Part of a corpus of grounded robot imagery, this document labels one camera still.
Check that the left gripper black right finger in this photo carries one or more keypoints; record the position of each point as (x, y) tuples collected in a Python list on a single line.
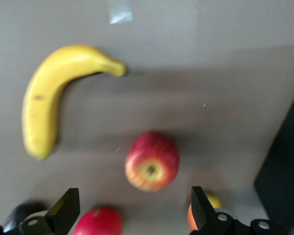
[(203, 213)]

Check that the yellow banana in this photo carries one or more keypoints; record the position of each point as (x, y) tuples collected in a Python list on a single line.
[(39, 110)]

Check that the red yellow apple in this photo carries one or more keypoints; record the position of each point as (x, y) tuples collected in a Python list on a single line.
[(152, 159)]

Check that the clear tape patch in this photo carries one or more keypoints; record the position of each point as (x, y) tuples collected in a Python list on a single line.
[(120, 13)]

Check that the black plastic box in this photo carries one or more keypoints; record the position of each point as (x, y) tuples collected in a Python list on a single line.
[(284, 171)]

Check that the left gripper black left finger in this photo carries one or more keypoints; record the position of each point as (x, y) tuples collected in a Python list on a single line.
[(63, 210)]

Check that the red pomegranate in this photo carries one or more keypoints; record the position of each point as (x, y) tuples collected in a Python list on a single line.
[(98, 222)]

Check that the dark purple mangosteen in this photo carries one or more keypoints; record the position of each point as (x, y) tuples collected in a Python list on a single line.
[(22, 210)]

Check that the red yellow mango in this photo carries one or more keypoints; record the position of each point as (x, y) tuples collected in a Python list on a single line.
[(216, 202)]

